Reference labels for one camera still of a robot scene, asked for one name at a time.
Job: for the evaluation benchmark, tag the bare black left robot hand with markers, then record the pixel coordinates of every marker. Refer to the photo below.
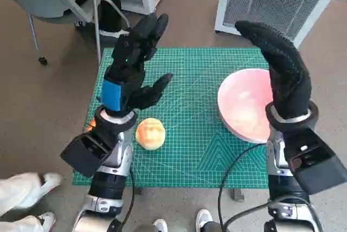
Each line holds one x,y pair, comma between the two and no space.
130,53

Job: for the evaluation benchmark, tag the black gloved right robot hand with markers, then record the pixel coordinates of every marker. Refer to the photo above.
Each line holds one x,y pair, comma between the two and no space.
287,80

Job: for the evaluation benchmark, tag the pink bowl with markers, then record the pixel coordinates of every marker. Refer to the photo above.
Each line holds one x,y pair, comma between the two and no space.
244,102

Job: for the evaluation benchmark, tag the striped toy bread loaf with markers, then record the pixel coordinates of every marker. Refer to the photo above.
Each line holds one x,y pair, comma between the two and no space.
92,125

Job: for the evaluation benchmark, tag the round toy bread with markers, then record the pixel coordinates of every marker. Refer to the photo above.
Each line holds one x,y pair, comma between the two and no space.
150,134

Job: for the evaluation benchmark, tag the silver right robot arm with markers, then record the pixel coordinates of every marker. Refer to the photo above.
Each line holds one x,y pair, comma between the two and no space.
284,188

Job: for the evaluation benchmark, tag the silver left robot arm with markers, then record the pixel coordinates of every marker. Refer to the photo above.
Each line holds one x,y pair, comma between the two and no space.
108,183

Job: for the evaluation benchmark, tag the wide white mesh cabinet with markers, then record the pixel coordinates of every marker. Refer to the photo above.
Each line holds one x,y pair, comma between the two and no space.
271,4

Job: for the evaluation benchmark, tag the green cutting mat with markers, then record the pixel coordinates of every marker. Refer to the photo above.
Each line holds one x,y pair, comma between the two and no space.
189,107

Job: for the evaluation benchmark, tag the grey chair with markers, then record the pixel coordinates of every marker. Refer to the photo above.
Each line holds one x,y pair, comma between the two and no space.
48,1

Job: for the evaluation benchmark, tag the grey table foot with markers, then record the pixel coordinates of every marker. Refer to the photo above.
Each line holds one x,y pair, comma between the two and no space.
138,190
238,195

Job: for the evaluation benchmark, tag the person with white shoes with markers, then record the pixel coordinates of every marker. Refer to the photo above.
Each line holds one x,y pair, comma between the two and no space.
203,217

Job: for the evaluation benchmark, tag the person in white clothing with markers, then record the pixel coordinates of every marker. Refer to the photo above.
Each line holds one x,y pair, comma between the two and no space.
19,191

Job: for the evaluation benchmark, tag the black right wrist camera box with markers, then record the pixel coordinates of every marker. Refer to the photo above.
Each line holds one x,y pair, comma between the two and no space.
317,161

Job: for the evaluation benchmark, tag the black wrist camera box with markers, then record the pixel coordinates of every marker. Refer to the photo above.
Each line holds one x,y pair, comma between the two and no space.
317,161
84,153

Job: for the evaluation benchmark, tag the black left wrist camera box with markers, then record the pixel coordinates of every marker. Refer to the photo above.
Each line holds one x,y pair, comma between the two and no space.
84,153

